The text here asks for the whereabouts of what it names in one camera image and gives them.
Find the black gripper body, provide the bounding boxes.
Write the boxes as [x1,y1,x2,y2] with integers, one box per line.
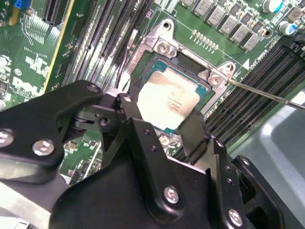
[51,156,222,229]

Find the thin metal locking lever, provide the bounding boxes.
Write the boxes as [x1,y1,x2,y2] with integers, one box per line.
[224,77,305,109]

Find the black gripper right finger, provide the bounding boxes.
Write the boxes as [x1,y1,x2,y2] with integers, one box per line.
[179,110,282,229]

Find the silver CPU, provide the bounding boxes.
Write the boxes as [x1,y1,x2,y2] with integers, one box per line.
[137,59,208,134]

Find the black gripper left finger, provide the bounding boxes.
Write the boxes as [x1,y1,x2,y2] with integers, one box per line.
[0,79,187,222]

